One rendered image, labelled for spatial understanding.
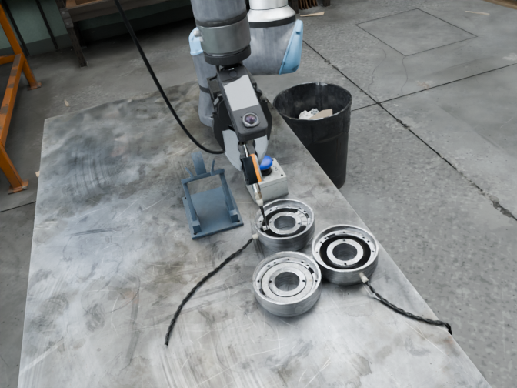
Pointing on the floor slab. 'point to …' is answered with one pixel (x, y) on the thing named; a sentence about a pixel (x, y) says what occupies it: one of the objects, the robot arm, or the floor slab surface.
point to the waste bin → (305, 95)
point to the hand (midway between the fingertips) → (249, 163)
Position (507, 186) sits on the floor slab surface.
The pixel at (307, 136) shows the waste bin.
